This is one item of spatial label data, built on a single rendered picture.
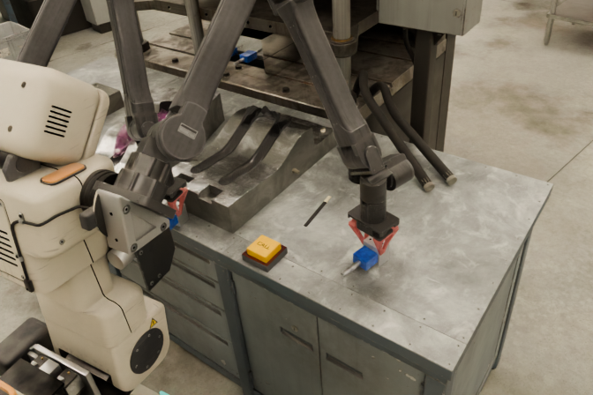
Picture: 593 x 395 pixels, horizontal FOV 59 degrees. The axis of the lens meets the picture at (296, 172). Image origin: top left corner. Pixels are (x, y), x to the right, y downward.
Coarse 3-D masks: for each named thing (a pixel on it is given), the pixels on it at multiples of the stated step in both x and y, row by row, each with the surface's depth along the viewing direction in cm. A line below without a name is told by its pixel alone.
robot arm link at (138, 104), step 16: (112, 0) 119; (128, 0) 120; (112, 16) 120; (128, 16) 121; (112, 32) 122; (128, 32) 121; (128, 48) 121; (128, 64) 121; (144, 64) 123; (128, 80) 121; (144, 80) 123; (128, 96) 122; (144, 96) 123; (128, 112) 124; (144, 112) 123; (128, 128) 126
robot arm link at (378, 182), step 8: (384, 168) 111; (360, 176) 111; (368, 176) 109; (376, 176) 110; (384, 176) 110; (392, 176) 111; (360, 184) 111; (368, 184) 109; (376, 184) 108; (384, 184) 109; (392, 184) 113; (360, 192) 112; (368, 192) 109; (376, 192) 109; (384, 192) 110; (368, 200) 111; (376, 200) 110
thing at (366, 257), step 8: (368, 240) 122; (360, 248) 122; (368, 248) 122; (376, 248) 120; (360, 256) 120; (368, 256) 120; (376, 256) 120; (384, 256) 122; (360, 264) 120; (368, 264) 119; (376, 264) 122; (344, 272) 117
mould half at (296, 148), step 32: (224, 128) 159; (256, 128) 155; (288, 128) 152; (192, 160) 150; (224, 160) 149; (288, 160) 147; (192, 192) 137; (224, 192) 136; (256, 192) 139; (224, 224) 136
